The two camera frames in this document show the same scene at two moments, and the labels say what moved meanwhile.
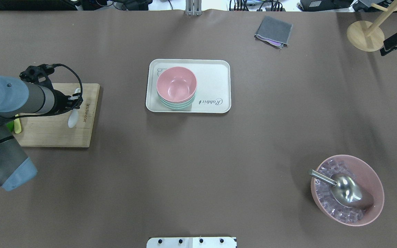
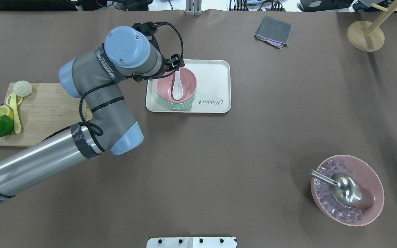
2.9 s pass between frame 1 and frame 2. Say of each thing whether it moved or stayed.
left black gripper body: moved
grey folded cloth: stayed
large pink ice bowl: stayed
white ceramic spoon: moved
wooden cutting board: stayed
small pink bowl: stayed
